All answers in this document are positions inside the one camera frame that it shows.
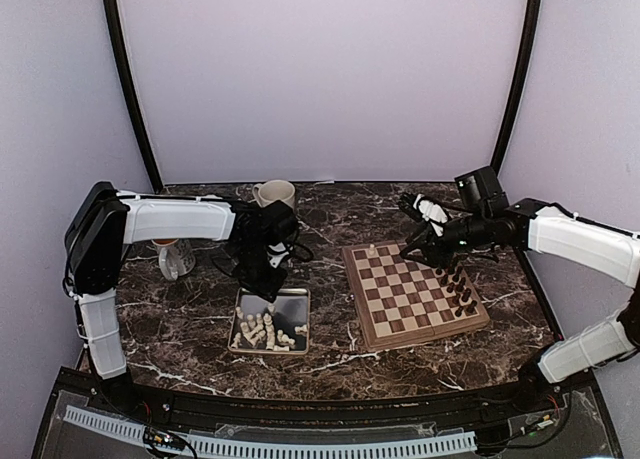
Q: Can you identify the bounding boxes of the left black frame post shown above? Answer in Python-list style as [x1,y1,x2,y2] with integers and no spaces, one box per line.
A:
[102,0,164,192]

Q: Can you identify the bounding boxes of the dark chess pieces row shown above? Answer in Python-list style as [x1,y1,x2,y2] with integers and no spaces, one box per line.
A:
[425,265,479,324]

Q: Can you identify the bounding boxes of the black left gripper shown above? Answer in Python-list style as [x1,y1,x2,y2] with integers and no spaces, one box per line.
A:
[232,242,288,302]

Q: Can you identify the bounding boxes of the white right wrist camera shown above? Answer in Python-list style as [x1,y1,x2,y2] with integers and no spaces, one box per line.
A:
[398,193,450,229]

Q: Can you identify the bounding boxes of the right black frame post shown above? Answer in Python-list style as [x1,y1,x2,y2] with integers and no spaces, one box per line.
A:
[490,0,542,173]

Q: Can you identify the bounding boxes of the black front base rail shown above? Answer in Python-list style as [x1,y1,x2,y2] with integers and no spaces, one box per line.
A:
[38,367,610,435]

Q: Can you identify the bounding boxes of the black frame post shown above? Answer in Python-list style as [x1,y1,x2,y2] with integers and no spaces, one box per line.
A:
[102,0,164,192]
[490,0,542,173]

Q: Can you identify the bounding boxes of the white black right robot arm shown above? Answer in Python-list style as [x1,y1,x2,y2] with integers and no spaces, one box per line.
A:
[398,166,639,413]

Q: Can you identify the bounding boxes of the white floral ceramic mug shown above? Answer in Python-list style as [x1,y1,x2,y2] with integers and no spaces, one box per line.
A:
[252,179,296,211]

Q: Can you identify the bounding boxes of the white pieces pile in tray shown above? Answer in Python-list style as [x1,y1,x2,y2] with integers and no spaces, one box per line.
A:
[228,304,309,355]

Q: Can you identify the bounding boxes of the wooden chessboard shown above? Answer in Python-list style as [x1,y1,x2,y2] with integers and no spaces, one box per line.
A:
[341,241,490,352]

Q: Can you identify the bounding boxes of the white slotted cable duct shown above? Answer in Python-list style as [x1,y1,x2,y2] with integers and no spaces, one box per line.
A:
[62,405,477,458]

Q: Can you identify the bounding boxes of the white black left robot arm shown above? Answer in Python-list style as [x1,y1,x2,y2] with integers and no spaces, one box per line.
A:
[62,181,299,415]

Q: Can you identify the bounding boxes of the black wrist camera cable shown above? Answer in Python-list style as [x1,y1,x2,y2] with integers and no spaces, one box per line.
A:
[269,223,315,270]

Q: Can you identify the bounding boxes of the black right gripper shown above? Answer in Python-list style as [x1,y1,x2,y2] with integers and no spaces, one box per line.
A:
[401,210,491,269]

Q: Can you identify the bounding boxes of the white mug orange interior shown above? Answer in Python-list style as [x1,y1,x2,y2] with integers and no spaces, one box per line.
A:
[152,239,196,281]

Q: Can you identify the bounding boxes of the silver metal tray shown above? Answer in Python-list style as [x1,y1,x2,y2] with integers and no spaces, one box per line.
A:
[227,288,311,356]

